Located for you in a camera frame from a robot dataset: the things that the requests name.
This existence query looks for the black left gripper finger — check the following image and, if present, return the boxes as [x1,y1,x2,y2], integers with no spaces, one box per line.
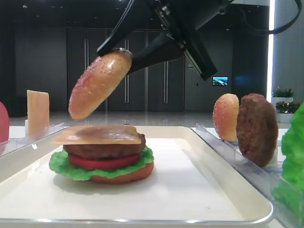
[97,0,140,57]

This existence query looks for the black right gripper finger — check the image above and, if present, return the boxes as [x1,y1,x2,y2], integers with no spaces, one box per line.
[127,31,184,74]

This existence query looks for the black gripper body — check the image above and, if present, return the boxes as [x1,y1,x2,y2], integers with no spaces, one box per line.
[146,0,231,80]

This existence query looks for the sesame top bun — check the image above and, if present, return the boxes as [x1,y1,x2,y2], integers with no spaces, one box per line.
[68,48,133,121]

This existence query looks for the standing orange cheese slice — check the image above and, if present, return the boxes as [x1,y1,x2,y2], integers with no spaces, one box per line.
[27,90,49,137]

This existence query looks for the cheese slice on burger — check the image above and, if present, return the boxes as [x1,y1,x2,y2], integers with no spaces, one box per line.
[52,125,141,145]

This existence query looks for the meat patty in burger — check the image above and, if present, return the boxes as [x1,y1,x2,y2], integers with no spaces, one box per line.
[63,133,146,160]

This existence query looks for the standing brown meat patty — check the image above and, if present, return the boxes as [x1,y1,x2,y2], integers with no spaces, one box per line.
[236,93,278,167]

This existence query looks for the tomato slice in burger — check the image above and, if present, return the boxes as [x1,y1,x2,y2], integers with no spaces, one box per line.
[68,153,141,170]

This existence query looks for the standing red tomato slice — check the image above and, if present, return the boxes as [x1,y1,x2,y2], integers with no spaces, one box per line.
[0,102,10,143]

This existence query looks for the lettuce leaf in burger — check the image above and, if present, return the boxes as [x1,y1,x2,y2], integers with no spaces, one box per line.
[49,147,154,181]

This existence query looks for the standing green lettuce leaf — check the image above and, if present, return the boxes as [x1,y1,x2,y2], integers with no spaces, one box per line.
[273,104,304,217]

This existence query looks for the plain bun half right rear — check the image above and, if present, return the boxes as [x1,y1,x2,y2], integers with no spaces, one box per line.
[212,93,239,142]

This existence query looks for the potted plants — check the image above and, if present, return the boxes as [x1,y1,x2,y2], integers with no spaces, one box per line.
[271,87,300,114]

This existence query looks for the bottom bun in burger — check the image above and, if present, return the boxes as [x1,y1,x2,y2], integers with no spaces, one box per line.
[90,162,154,185]

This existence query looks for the white metal tray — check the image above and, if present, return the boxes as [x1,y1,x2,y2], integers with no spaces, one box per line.
[0,126,274,228]

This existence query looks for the small wall screen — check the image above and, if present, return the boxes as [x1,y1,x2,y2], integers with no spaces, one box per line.
[212,76,228,86]

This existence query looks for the black cable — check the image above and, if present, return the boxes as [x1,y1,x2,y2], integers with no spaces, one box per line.
[234,0,302,35]

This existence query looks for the clear long rail left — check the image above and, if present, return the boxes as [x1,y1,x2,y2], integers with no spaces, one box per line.
[0,123,65,156]

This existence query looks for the clear long rail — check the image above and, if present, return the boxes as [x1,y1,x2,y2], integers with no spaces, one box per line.
[194,124,304,228]
[0,123,65,156]

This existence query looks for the clear long rail right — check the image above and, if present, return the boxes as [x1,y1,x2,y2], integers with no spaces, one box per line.
[194,124,304,228]

